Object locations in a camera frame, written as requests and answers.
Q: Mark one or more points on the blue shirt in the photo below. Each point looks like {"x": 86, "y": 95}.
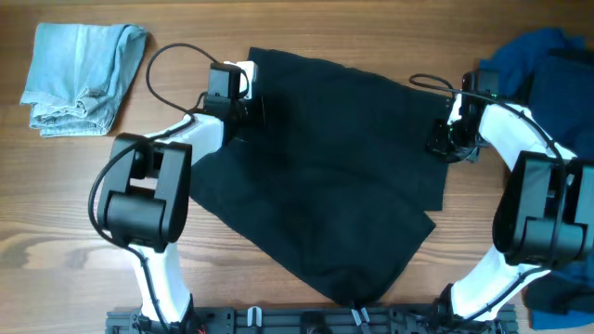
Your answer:
{"x": 516, "y": 61}

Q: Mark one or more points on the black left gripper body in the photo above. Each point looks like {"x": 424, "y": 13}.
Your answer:
{"x": 248, "y": 111}

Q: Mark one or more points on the black shorts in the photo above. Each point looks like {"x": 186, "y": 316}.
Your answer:
{"x": 336, "y": 184}

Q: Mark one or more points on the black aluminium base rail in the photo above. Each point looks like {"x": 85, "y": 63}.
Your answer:
{"x": 397, "y": 319}

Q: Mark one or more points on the light blue folded jeans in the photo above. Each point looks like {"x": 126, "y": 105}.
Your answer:
{"x": 79, "y": 76}

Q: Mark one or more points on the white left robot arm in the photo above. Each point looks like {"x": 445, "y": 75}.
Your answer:
{"x": 139, "y": 201}

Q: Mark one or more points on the dark navy garment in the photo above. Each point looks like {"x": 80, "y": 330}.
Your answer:
{"x": 561, "y": 100}

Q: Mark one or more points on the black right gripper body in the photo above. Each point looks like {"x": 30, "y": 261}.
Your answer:
{"x": 451, "y": 141}

